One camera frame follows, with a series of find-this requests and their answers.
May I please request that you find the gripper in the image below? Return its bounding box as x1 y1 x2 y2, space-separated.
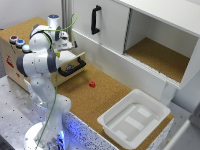
54 29 79 52

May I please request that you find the yellow block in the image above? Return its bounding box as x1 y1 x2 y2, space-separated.
54 50 62 58

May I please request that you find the pink block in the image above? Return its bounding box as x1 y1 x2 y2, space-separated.
88 80 97 89

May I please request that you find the wooden drawer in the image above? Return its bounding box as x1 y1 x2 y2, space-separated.
53 47 87 79

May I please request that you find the green button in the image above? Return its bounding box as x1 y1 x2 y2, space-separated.
21 44 32 54

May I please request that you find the blue button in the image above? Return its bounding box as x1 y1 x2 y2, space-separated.
15 38 26 48

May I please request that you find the red button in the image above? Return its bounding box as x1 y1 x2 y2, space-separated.
9 34 19 44

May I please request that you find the white sliding door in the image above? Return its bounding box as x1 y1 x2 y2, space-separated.
73 0 131 55

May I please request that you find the wooden drawer box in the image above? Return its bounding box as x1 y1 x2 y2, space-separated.
0 16 73 93

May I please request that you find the white cabinet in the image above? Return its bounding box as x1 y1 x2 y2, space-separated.
71 0 200 108

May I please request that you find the white plastic box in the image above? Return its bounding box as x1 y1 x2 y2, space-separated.
96 88 172 150

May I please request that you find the black drawer handle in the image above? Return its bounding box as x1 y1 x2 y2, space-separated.
57 56 87 78

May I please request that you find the black door handle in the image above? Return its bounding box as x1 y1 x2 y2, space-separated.
90 4 102 36

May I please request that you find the green cable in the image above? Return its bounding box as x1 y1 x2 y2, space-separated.
34 13 78 150

